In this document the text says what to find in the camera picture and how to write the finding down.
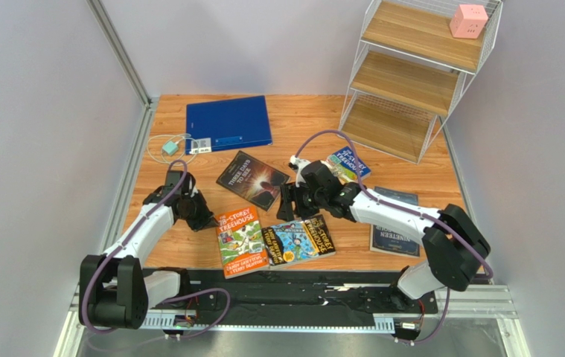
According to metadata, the teal charger with white cable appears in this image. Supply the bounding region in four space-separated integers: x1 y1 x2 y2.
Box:
146 133 199 164

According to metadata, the blue file folder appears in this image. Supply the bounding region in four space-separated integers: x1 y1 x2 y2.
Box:
185 95 272 155

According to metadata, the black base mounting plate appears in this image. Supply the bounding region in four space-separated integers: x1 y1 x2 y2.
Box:
160 268 439 329

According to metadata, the Nineteen Eighty-Four book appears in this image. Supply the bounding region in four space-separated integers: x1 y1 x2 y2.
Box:
369 186 421 257

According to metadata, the Three Days To See book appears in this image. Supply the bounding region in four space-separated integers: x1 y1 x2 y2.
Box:
216 150 290 211

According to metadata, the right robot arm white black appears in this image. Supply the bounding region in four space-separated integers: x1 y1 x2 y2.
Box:
277 156 491 300

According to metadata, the pink cube power socket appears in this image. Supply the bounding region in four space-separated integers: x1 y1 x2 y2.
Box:
450 4 489 39

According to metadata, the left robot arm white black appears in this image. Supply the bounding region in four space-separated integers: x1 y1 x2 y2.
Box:
78 169 219 333

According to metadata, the orange 78-Storey Treehouse book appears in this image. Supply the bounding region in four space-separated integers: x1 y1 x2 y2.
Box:
215 205 269 279

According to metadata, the white wire wooden shelf rack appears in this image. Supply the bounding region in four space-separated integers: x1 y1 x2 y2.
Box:
339 1 503 163

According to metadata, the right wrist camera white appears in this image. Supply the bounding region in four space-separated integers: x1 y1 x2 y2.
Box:
289 155 311 187

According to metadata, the black 169-Storey Treehouse book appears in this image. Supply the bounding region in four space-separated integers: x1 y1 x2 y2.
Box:
261 214 336 269

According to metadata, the blue 91-Storey Treehouse book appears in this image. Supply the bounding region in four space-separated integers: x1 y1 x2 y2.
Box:
326 146 371 182

